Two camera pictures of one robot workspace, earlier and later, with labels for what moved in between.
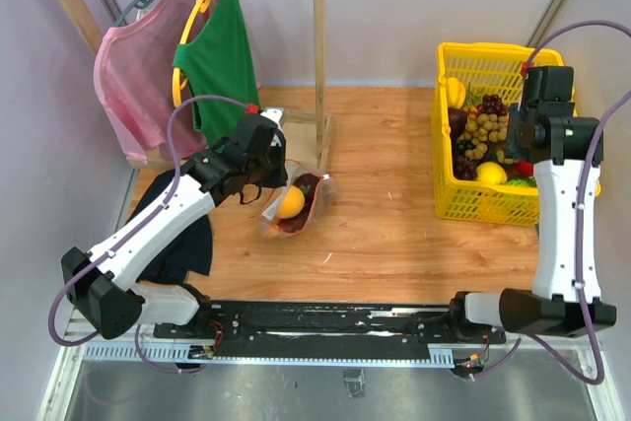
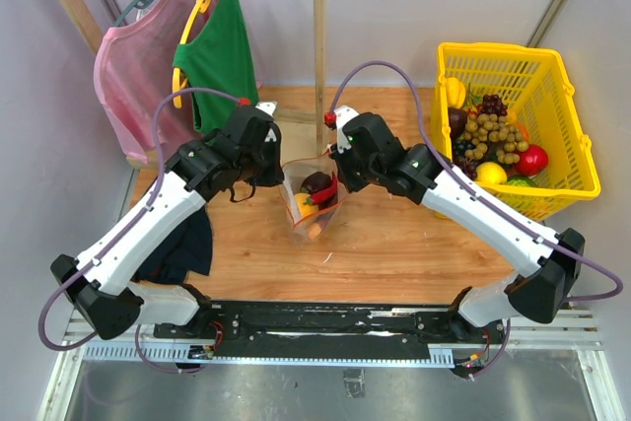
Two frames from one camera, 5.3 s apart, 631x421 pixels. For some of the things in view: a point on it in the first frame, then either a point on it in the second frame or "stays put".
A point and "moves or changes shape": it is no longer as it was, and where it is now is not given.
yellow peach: x=292 y=203 -> x=305 y=209
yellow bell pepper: x=455 y=93 stays put
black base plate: x=332 y=330 stays put
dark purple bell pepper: x=307 y=182 -> x=315 y=181
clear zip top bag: x=293 y=210 moves or changes shape
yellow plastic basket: x=490 y=69 stays put
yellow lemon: x=490 y=173 stays put
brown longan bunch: x=483 y=128 stays put
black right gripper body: x=517 y=114 -> x=356 y=174
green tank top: x=218 y=62 stays put
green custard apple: x=520 y=180 stays put
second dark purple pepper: x=457 y=117 stays put
